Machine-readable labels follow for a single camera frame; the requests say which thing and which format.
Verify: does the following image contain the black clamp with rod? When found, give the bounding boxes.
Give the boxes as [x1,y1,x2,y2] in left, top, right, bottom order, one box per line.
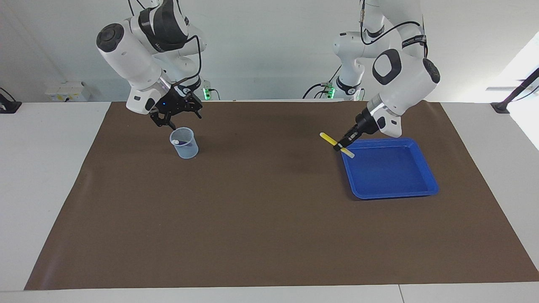
[491,67,539,114]

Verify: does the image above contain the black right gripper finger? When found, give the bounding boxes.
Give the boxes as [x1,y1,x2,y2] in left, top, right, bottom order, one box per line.
[184,98,204,120]
[151,112,177,130]

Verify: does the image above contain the yellow pen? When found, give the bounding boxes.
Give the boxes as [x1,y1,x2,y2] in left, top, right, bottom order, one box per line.
[319,132,355,159]

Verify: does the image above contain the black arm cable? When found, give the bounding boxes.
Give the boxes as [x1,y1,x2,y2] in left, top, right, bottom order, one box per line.
[171,35,203,91]
[359,0,428,58]

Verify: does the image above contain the clear plastic cup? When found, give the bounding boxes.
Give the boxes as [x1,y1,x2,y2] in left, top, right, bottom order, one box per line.
[170,127,199,159]

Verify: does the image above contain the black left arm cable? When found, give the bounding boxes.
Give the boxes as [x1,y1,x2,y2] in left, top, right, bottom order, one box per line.
[359,0,428,58]

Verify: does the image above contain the brown table mat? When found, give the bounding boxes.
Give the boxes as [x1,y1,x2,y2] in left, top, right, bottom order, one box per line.
[24,101,539,291]

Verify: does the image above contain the black base cable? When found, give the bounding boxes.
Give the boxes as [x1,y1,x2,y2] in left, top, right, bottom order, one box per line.
[302,65,342,100]

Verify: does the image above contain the white wall socket box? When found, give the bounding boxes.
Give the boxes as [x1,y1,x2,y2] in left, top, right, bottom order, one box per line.
[44,81,91,103]

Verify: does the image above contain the blue plastic tray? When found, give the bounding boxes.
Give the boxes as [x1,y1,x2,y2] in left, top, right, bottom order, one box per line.
[339,138,440,200]

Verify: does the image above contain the black table clamp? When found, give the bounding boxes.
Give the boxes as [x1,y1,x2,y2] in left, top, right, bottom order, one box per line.
[0,88,22,114]

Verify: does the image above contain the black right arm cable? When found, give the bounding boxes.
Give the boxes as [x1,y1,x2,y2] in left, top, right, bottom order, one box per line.
[171,35,203,91]

